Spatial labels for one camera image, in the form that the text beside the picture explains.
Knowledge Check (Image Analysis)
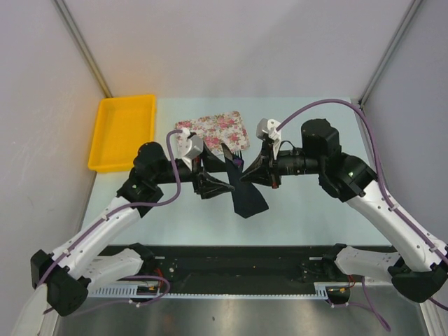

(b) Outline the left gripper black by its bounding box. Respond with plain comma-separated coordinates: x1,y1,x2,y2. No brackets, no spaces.
153,141,235,199

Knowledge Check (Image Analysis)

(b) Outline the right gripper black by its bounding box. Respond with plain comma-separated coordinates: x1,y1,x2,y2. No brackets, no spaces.
240,141,323,189

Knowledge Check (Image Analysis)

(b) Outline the iridescent green fork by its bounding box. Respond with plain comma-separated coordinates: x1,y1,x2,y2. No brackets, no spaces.
232,150,244,169

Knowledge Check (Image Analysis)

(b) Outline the silver table knife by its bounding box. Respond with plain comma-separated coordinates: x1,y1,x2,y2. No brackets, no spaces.
221,143,233,162

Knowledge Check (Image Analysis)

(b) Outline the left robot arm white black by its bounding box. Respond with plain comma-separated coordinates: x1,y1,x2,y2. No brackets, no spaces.
30,136,234,316

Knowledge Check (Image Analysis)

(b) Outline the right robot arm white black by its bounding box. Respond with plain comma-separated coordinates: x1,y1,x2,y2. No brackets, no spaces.
241,118,447,303

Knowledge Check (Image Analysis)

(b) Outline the floral pattern tray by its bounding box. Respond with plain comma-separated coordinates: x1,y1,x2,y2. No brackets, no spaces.
174,111,250,156

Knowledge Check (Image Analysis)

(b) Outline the yellow plastic bin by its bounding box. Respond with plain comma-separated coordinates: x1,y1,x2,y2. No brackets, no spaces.
87,94,157,174

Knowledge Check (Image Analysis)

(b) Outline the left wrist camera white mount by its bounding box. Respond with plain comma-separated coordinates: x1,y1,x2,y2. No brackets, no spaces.
178,127,204,170

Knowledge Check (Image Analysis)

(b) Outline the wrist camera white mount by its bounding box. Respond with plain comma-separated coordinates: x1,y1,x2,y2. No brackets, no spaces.
256,118,281,160
178,127,204,170

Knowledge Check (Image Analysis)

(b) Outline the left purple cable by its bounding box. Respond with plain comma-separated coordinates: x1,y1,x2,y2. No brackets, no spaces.
38,129,185,316

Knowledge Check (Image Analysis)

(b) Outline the purple cable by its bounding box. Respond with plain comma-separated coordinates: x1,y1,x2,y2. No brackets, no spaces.
278,99,448,332
38,129,185,316

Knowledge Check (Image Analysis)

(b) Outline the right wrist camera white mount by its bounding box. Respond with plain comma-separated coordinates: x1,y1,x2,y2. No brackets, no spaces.
256,118,281,160

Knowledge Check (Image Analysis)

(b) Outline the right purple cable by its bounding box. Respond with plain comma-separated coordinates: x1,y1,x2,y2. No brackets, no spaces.
278,99,448,332

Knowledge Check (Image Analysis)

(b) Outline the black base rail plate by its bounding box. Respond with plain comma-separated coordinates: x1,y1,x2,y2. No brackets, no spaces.
94,244,400,295

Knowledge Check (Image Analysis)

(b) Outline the right aluminium frame post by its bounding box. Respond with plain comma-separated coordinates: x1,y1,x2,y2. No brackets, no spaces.
358,0,426,109

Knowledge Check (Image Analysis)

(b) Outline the aluminium frame post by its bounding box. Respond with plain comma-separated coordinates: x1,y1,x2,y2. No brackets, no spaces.
51,0,113,98
358,0,426,109

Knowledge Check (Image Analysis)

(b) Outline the white slotted cable duct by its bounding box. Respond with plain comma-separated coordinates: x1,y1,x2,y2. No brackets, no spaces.
88,281,328,300

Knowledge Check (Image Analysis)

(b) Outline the left aluminium frame post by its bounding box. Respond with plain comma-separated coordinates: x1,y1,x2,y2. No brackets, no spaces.
51,0,113,98

